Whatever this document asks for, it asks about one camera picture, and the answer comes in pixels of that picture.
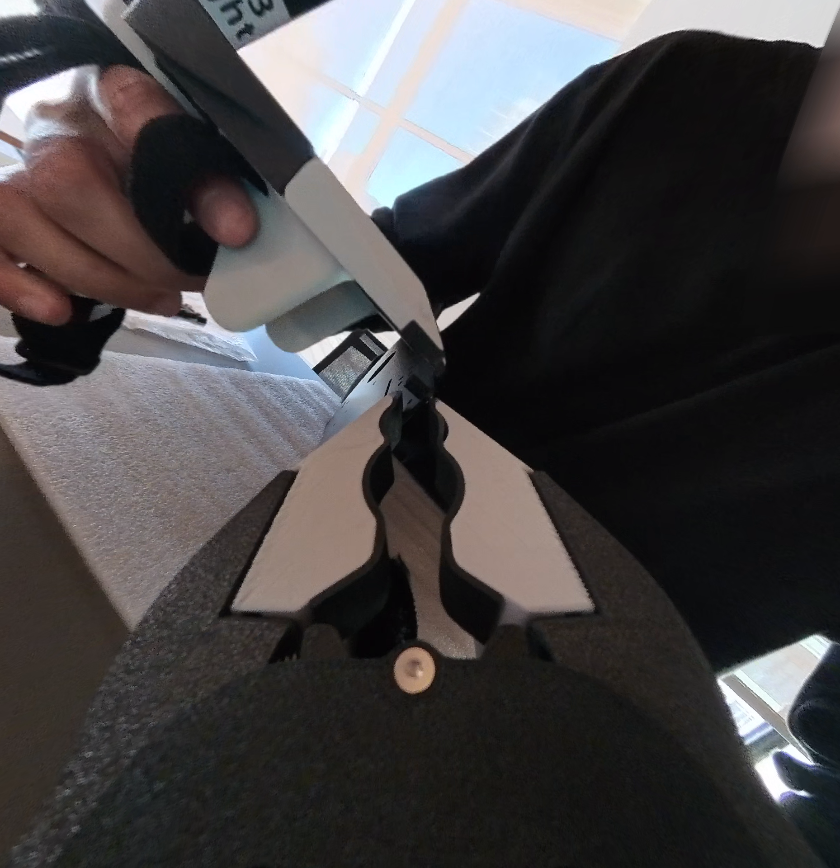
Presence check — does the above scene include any person's right hand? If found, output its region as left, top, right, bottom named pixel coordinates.
left=0, top=64, right=260, bottom=326

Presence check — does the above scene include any window with roller blinds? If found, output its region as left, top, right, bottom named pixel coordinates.
left=237, top=0, right=651, bottom=225

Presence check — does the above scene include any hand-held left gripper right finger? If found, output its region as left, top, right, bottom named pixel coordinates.
left=430, top=399, right=597, bottom=626

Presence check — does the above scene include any large clear plastic bag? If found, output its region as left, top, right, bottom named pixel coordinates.
left=122, top=315, right=251, bottom=367

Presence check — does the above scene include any person's right forearm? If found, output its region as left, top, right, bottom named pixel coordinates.
left=371, top=30, right=824, bottom=326

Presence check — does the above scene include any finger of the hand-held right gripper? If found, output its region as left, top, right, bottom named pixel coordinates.
left=283, top=156, right=449, bottom=373

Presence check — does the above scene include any dark grey desk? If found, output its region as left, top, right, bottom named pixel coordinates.
left=0, top=292, right=251, bottom=868

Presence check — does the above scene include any black metal plate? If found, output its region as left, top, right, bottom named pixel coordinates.
left=321, top=329, right=455, bottom=591

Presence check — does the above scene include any white foam sheet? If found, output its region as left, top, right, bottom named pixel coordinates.
left=0, top=332, right=485, bottom=660

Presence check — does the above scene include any clear window pane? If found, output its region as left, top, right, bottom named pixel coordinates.
left=717, top=634, right=835, bottom=754

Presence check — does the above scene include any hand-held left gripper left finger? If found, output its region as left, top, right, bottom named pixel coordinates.
left=227, top=391, right=403, bottom=621

